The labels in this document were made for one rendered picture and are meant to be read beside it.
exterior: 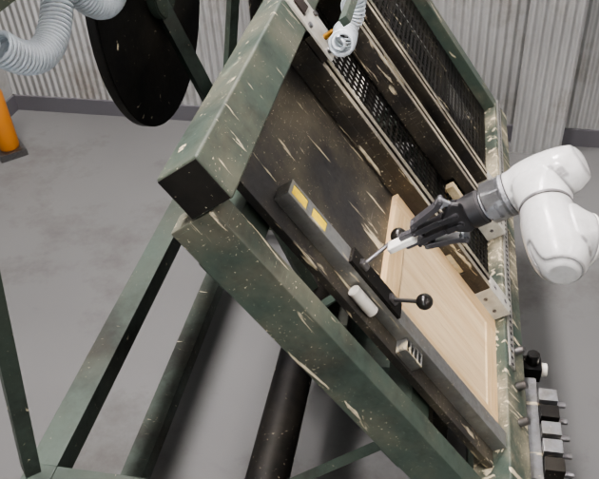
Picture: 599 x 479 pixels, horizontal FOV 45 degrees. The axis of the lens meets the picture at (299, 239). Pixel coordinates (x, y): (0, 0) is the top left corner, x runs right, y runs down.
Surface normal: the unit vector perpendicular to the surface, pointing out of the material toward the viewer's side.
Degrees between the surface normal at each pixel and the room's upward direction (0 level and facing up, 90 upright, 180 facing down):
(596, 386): 0
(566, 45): 90
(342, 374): 90
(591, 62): 90
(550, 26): 90
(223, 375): 0
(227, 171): 56
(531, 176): 37
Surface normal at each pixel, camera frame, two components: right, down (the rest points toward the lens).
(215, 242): -0.18, 0.62
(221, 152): 0.78, -0.38
